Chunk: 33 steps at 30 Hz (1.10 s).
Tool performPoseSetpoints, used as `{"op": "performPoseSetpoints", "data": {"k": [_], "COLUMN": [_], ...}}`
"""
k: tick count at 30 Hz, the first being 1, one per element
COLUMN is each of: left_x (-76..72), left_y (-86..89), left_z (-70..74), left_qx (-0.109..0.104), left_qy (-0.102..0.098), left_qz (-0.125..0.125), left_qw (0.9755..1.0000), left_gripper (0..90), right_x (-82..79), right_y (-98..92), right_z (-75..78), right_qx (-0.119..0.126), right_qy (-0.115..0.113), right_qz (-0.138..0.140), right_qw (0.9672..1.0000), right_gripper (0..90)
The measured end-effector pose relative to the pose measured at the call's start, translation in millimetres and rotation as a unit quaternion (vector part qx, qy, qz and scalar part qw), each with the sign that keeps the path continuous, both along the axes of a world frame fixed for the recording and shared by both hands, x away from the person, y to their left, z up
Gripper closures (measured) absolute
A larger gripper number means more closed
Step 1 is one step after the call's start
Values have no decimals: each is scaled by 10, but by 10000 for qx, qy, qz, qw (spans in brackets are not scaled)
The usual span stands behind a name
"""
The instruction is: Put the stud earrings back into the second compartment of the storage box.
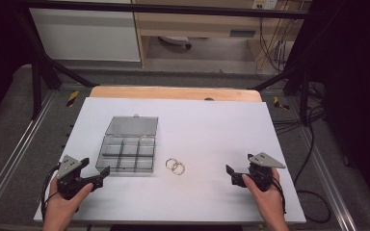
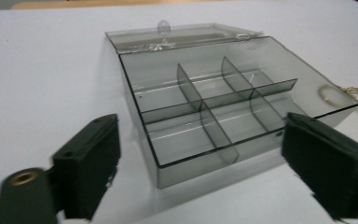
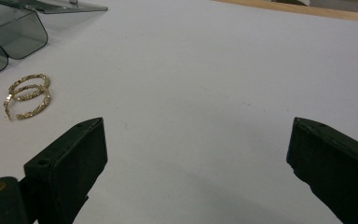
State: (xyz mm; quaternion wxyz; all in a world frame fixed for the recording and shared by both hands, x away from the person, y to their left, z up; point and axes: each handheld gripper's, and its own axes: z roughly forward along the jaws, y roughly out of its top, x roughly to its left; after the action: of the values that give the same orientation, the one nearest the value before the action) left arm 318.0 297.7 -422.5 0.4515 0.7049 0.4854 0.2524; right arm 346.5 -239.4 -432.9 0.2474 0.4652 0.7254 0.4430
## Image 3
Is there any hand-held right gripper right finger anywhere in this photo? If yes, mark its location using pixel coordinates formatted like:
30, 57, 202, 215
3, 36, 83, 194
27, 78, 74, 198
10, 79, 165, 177
285, 117, 358, 224

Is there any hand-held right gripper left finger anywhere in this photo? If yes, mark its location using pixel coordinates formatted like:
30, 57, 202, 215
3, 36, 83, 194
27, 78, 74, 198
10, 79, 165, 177
23, 117, 109, 224

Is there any gold twisted hoop earring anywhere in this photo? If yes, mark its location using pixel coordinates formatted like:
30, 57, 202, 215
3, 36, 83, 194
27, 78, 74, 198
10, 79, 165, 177
3, 83, 51, 121
7, 73, 51, 103

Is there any smoked clear acrylic organizer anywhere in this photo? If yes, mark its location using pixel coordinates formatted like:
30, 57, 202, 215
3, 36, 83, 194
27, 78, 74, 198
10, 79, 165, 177
0, 0, 109, 83

